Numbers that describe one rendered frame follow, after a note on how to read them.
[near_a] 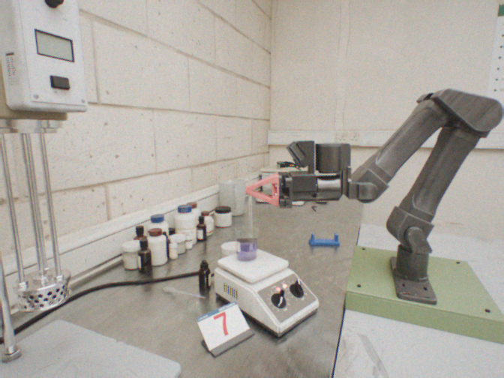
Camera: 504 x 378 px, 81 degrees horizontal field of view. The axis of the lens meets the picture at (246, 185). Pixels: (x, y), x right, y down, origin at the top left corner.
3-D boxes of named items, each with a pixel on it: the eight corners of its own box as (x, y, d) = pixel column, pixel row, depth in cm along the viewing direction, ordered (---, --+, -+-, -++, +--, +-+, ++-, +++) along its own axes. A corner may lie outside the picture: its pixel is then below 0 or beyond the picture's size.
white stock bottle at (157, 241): (170, 262, 86) (169, 229, 85) (151, 268, 83) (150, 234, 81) (162, 256, 91) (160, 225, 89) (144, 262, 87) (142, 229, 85)
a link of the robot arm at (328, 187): (312, 172, 62) (346, 171, 62) (308, 169, 68) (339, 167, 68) (312, 204, 64) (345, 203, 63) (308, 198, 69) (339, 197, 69)
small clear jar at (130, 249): (125, 271, 81) (124, 249, 80) (121, 264, 85) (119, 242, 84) (147, 266, 84) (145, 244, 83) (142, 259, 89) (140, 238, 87)
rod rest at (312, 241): (337, 241, 103) (337, 232, 102) (340, 245, 99) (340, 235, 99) (308, 241, 103) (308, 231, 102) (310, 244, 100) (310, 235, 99)
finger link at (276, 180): (244, 176, 64) (288, 175, 63) (246, 172, 71) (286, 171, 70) (245, 207, 65) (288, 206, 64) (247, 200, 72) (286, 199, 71)
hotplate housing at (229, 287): (319, 311, 63) (321, 276, 62) (278, 340, 54) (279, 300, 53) (248, 274, 79) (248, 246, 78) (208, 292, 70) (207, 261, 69)
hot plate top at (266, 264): (290, 265, 67) (290, 262, 67) (251, 283, 59) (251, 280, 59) (253, 250, 76) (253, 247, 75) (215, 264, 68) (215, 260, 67)
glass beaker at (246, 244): (252, 267, 65) (252, 232, 64) (230, 262, 67) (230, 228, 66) (263, 256, 70) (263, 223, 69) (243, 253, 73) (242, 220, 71)
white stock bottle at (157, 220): (169, 245, 99) (166, 212, 97) (169, 253, 93) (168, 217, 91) (148, 247, 98) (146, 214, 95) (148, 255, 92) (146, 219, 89)
